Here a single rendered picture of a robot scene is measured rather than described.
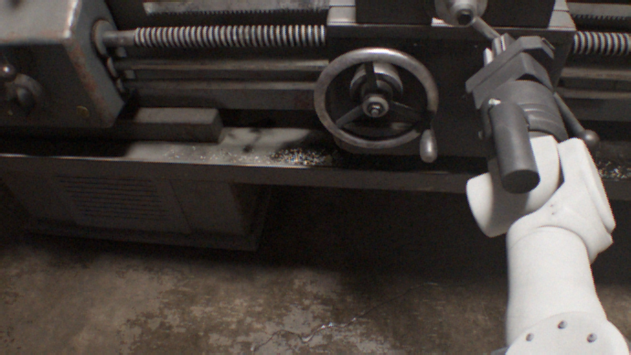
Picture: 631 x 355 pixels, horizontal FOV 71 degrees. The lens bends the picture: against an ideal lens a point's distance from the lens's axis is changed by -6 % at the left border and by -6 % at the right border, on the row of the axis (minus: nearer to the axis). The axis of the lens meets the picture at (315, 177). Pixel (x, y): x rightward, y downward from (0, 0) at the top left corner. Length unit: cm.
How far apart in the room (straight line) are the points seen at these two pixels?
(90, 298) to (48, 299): 14
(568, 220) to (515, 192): 7
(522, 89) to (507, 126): 9
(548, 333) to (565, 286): 8
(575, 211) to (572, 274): 6
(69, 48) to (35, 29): 8
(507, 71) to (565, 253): 28
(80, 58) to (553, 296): 89
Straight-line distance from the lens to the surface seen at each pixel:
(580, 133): 84
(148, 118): 122
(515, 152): 46
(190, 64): 101
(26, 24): 106
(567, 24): 84
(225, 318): 136
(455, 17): 67
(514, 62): 61
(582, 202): 43
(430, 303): 135
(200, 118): 117
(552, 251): 40
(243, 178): 107
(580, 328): 28
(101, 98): 106
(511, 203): 49
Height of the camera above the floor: 118
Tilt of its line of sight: 47 degrees down
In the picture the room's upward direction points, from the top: 6 degrees counter-clockwise
